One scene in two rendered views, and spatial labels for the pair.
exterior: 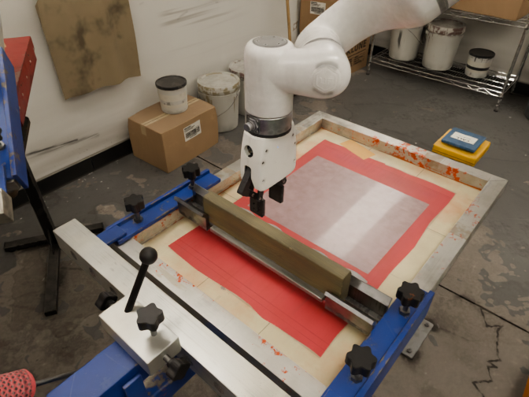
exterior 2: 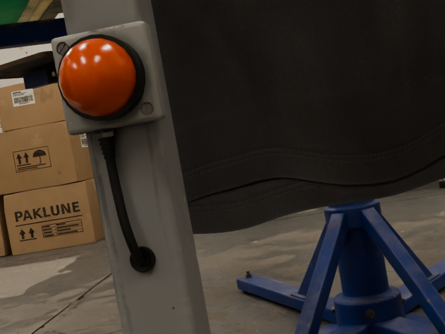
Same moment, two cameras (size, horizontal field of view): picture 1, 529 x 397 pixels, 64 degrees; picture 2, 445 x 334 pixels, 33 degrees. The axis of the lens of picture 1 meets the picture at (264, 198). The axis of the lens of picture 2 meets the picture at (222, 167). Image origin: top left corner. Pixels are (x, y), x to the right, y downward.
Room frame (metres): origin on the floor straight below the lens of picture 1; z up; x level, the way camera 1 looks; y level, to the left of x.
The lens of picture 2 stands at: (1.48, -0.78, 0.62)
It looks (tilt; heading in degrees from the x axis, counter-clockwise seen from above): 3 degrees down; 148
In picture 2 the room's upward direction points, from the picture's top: 10 degrees counter-clockwise
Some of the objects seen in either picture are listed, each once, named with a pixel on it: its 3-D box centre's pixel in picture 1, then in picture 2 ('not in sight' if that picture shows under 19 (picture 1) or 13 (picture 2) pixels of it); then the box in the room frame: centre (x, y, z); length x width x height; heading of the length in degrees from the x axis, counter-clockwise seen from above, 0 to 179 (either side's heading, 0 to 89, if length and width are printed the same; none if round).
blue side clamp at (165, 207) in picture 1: (168, 211); not in sight; (0.76, 0.23, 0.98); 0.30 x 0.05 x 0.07; 139
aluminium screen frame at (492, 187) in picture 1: (323, 213); not in sight; (0.76, -0.14, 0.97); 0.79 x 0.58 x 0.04; 139
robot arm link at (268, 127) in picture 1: (265, 117); not in sight; (0.60, 0.00, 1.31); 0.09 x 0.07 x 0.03; 139
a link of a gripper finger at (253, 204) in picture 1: (253, 202); not in sight; (0.58, 0.02, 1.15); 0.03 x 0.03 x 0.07; 49
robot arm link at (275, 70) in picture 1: (295, 77); not in sight; (0.60, -0.05, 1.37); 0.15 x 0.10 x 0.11; 91
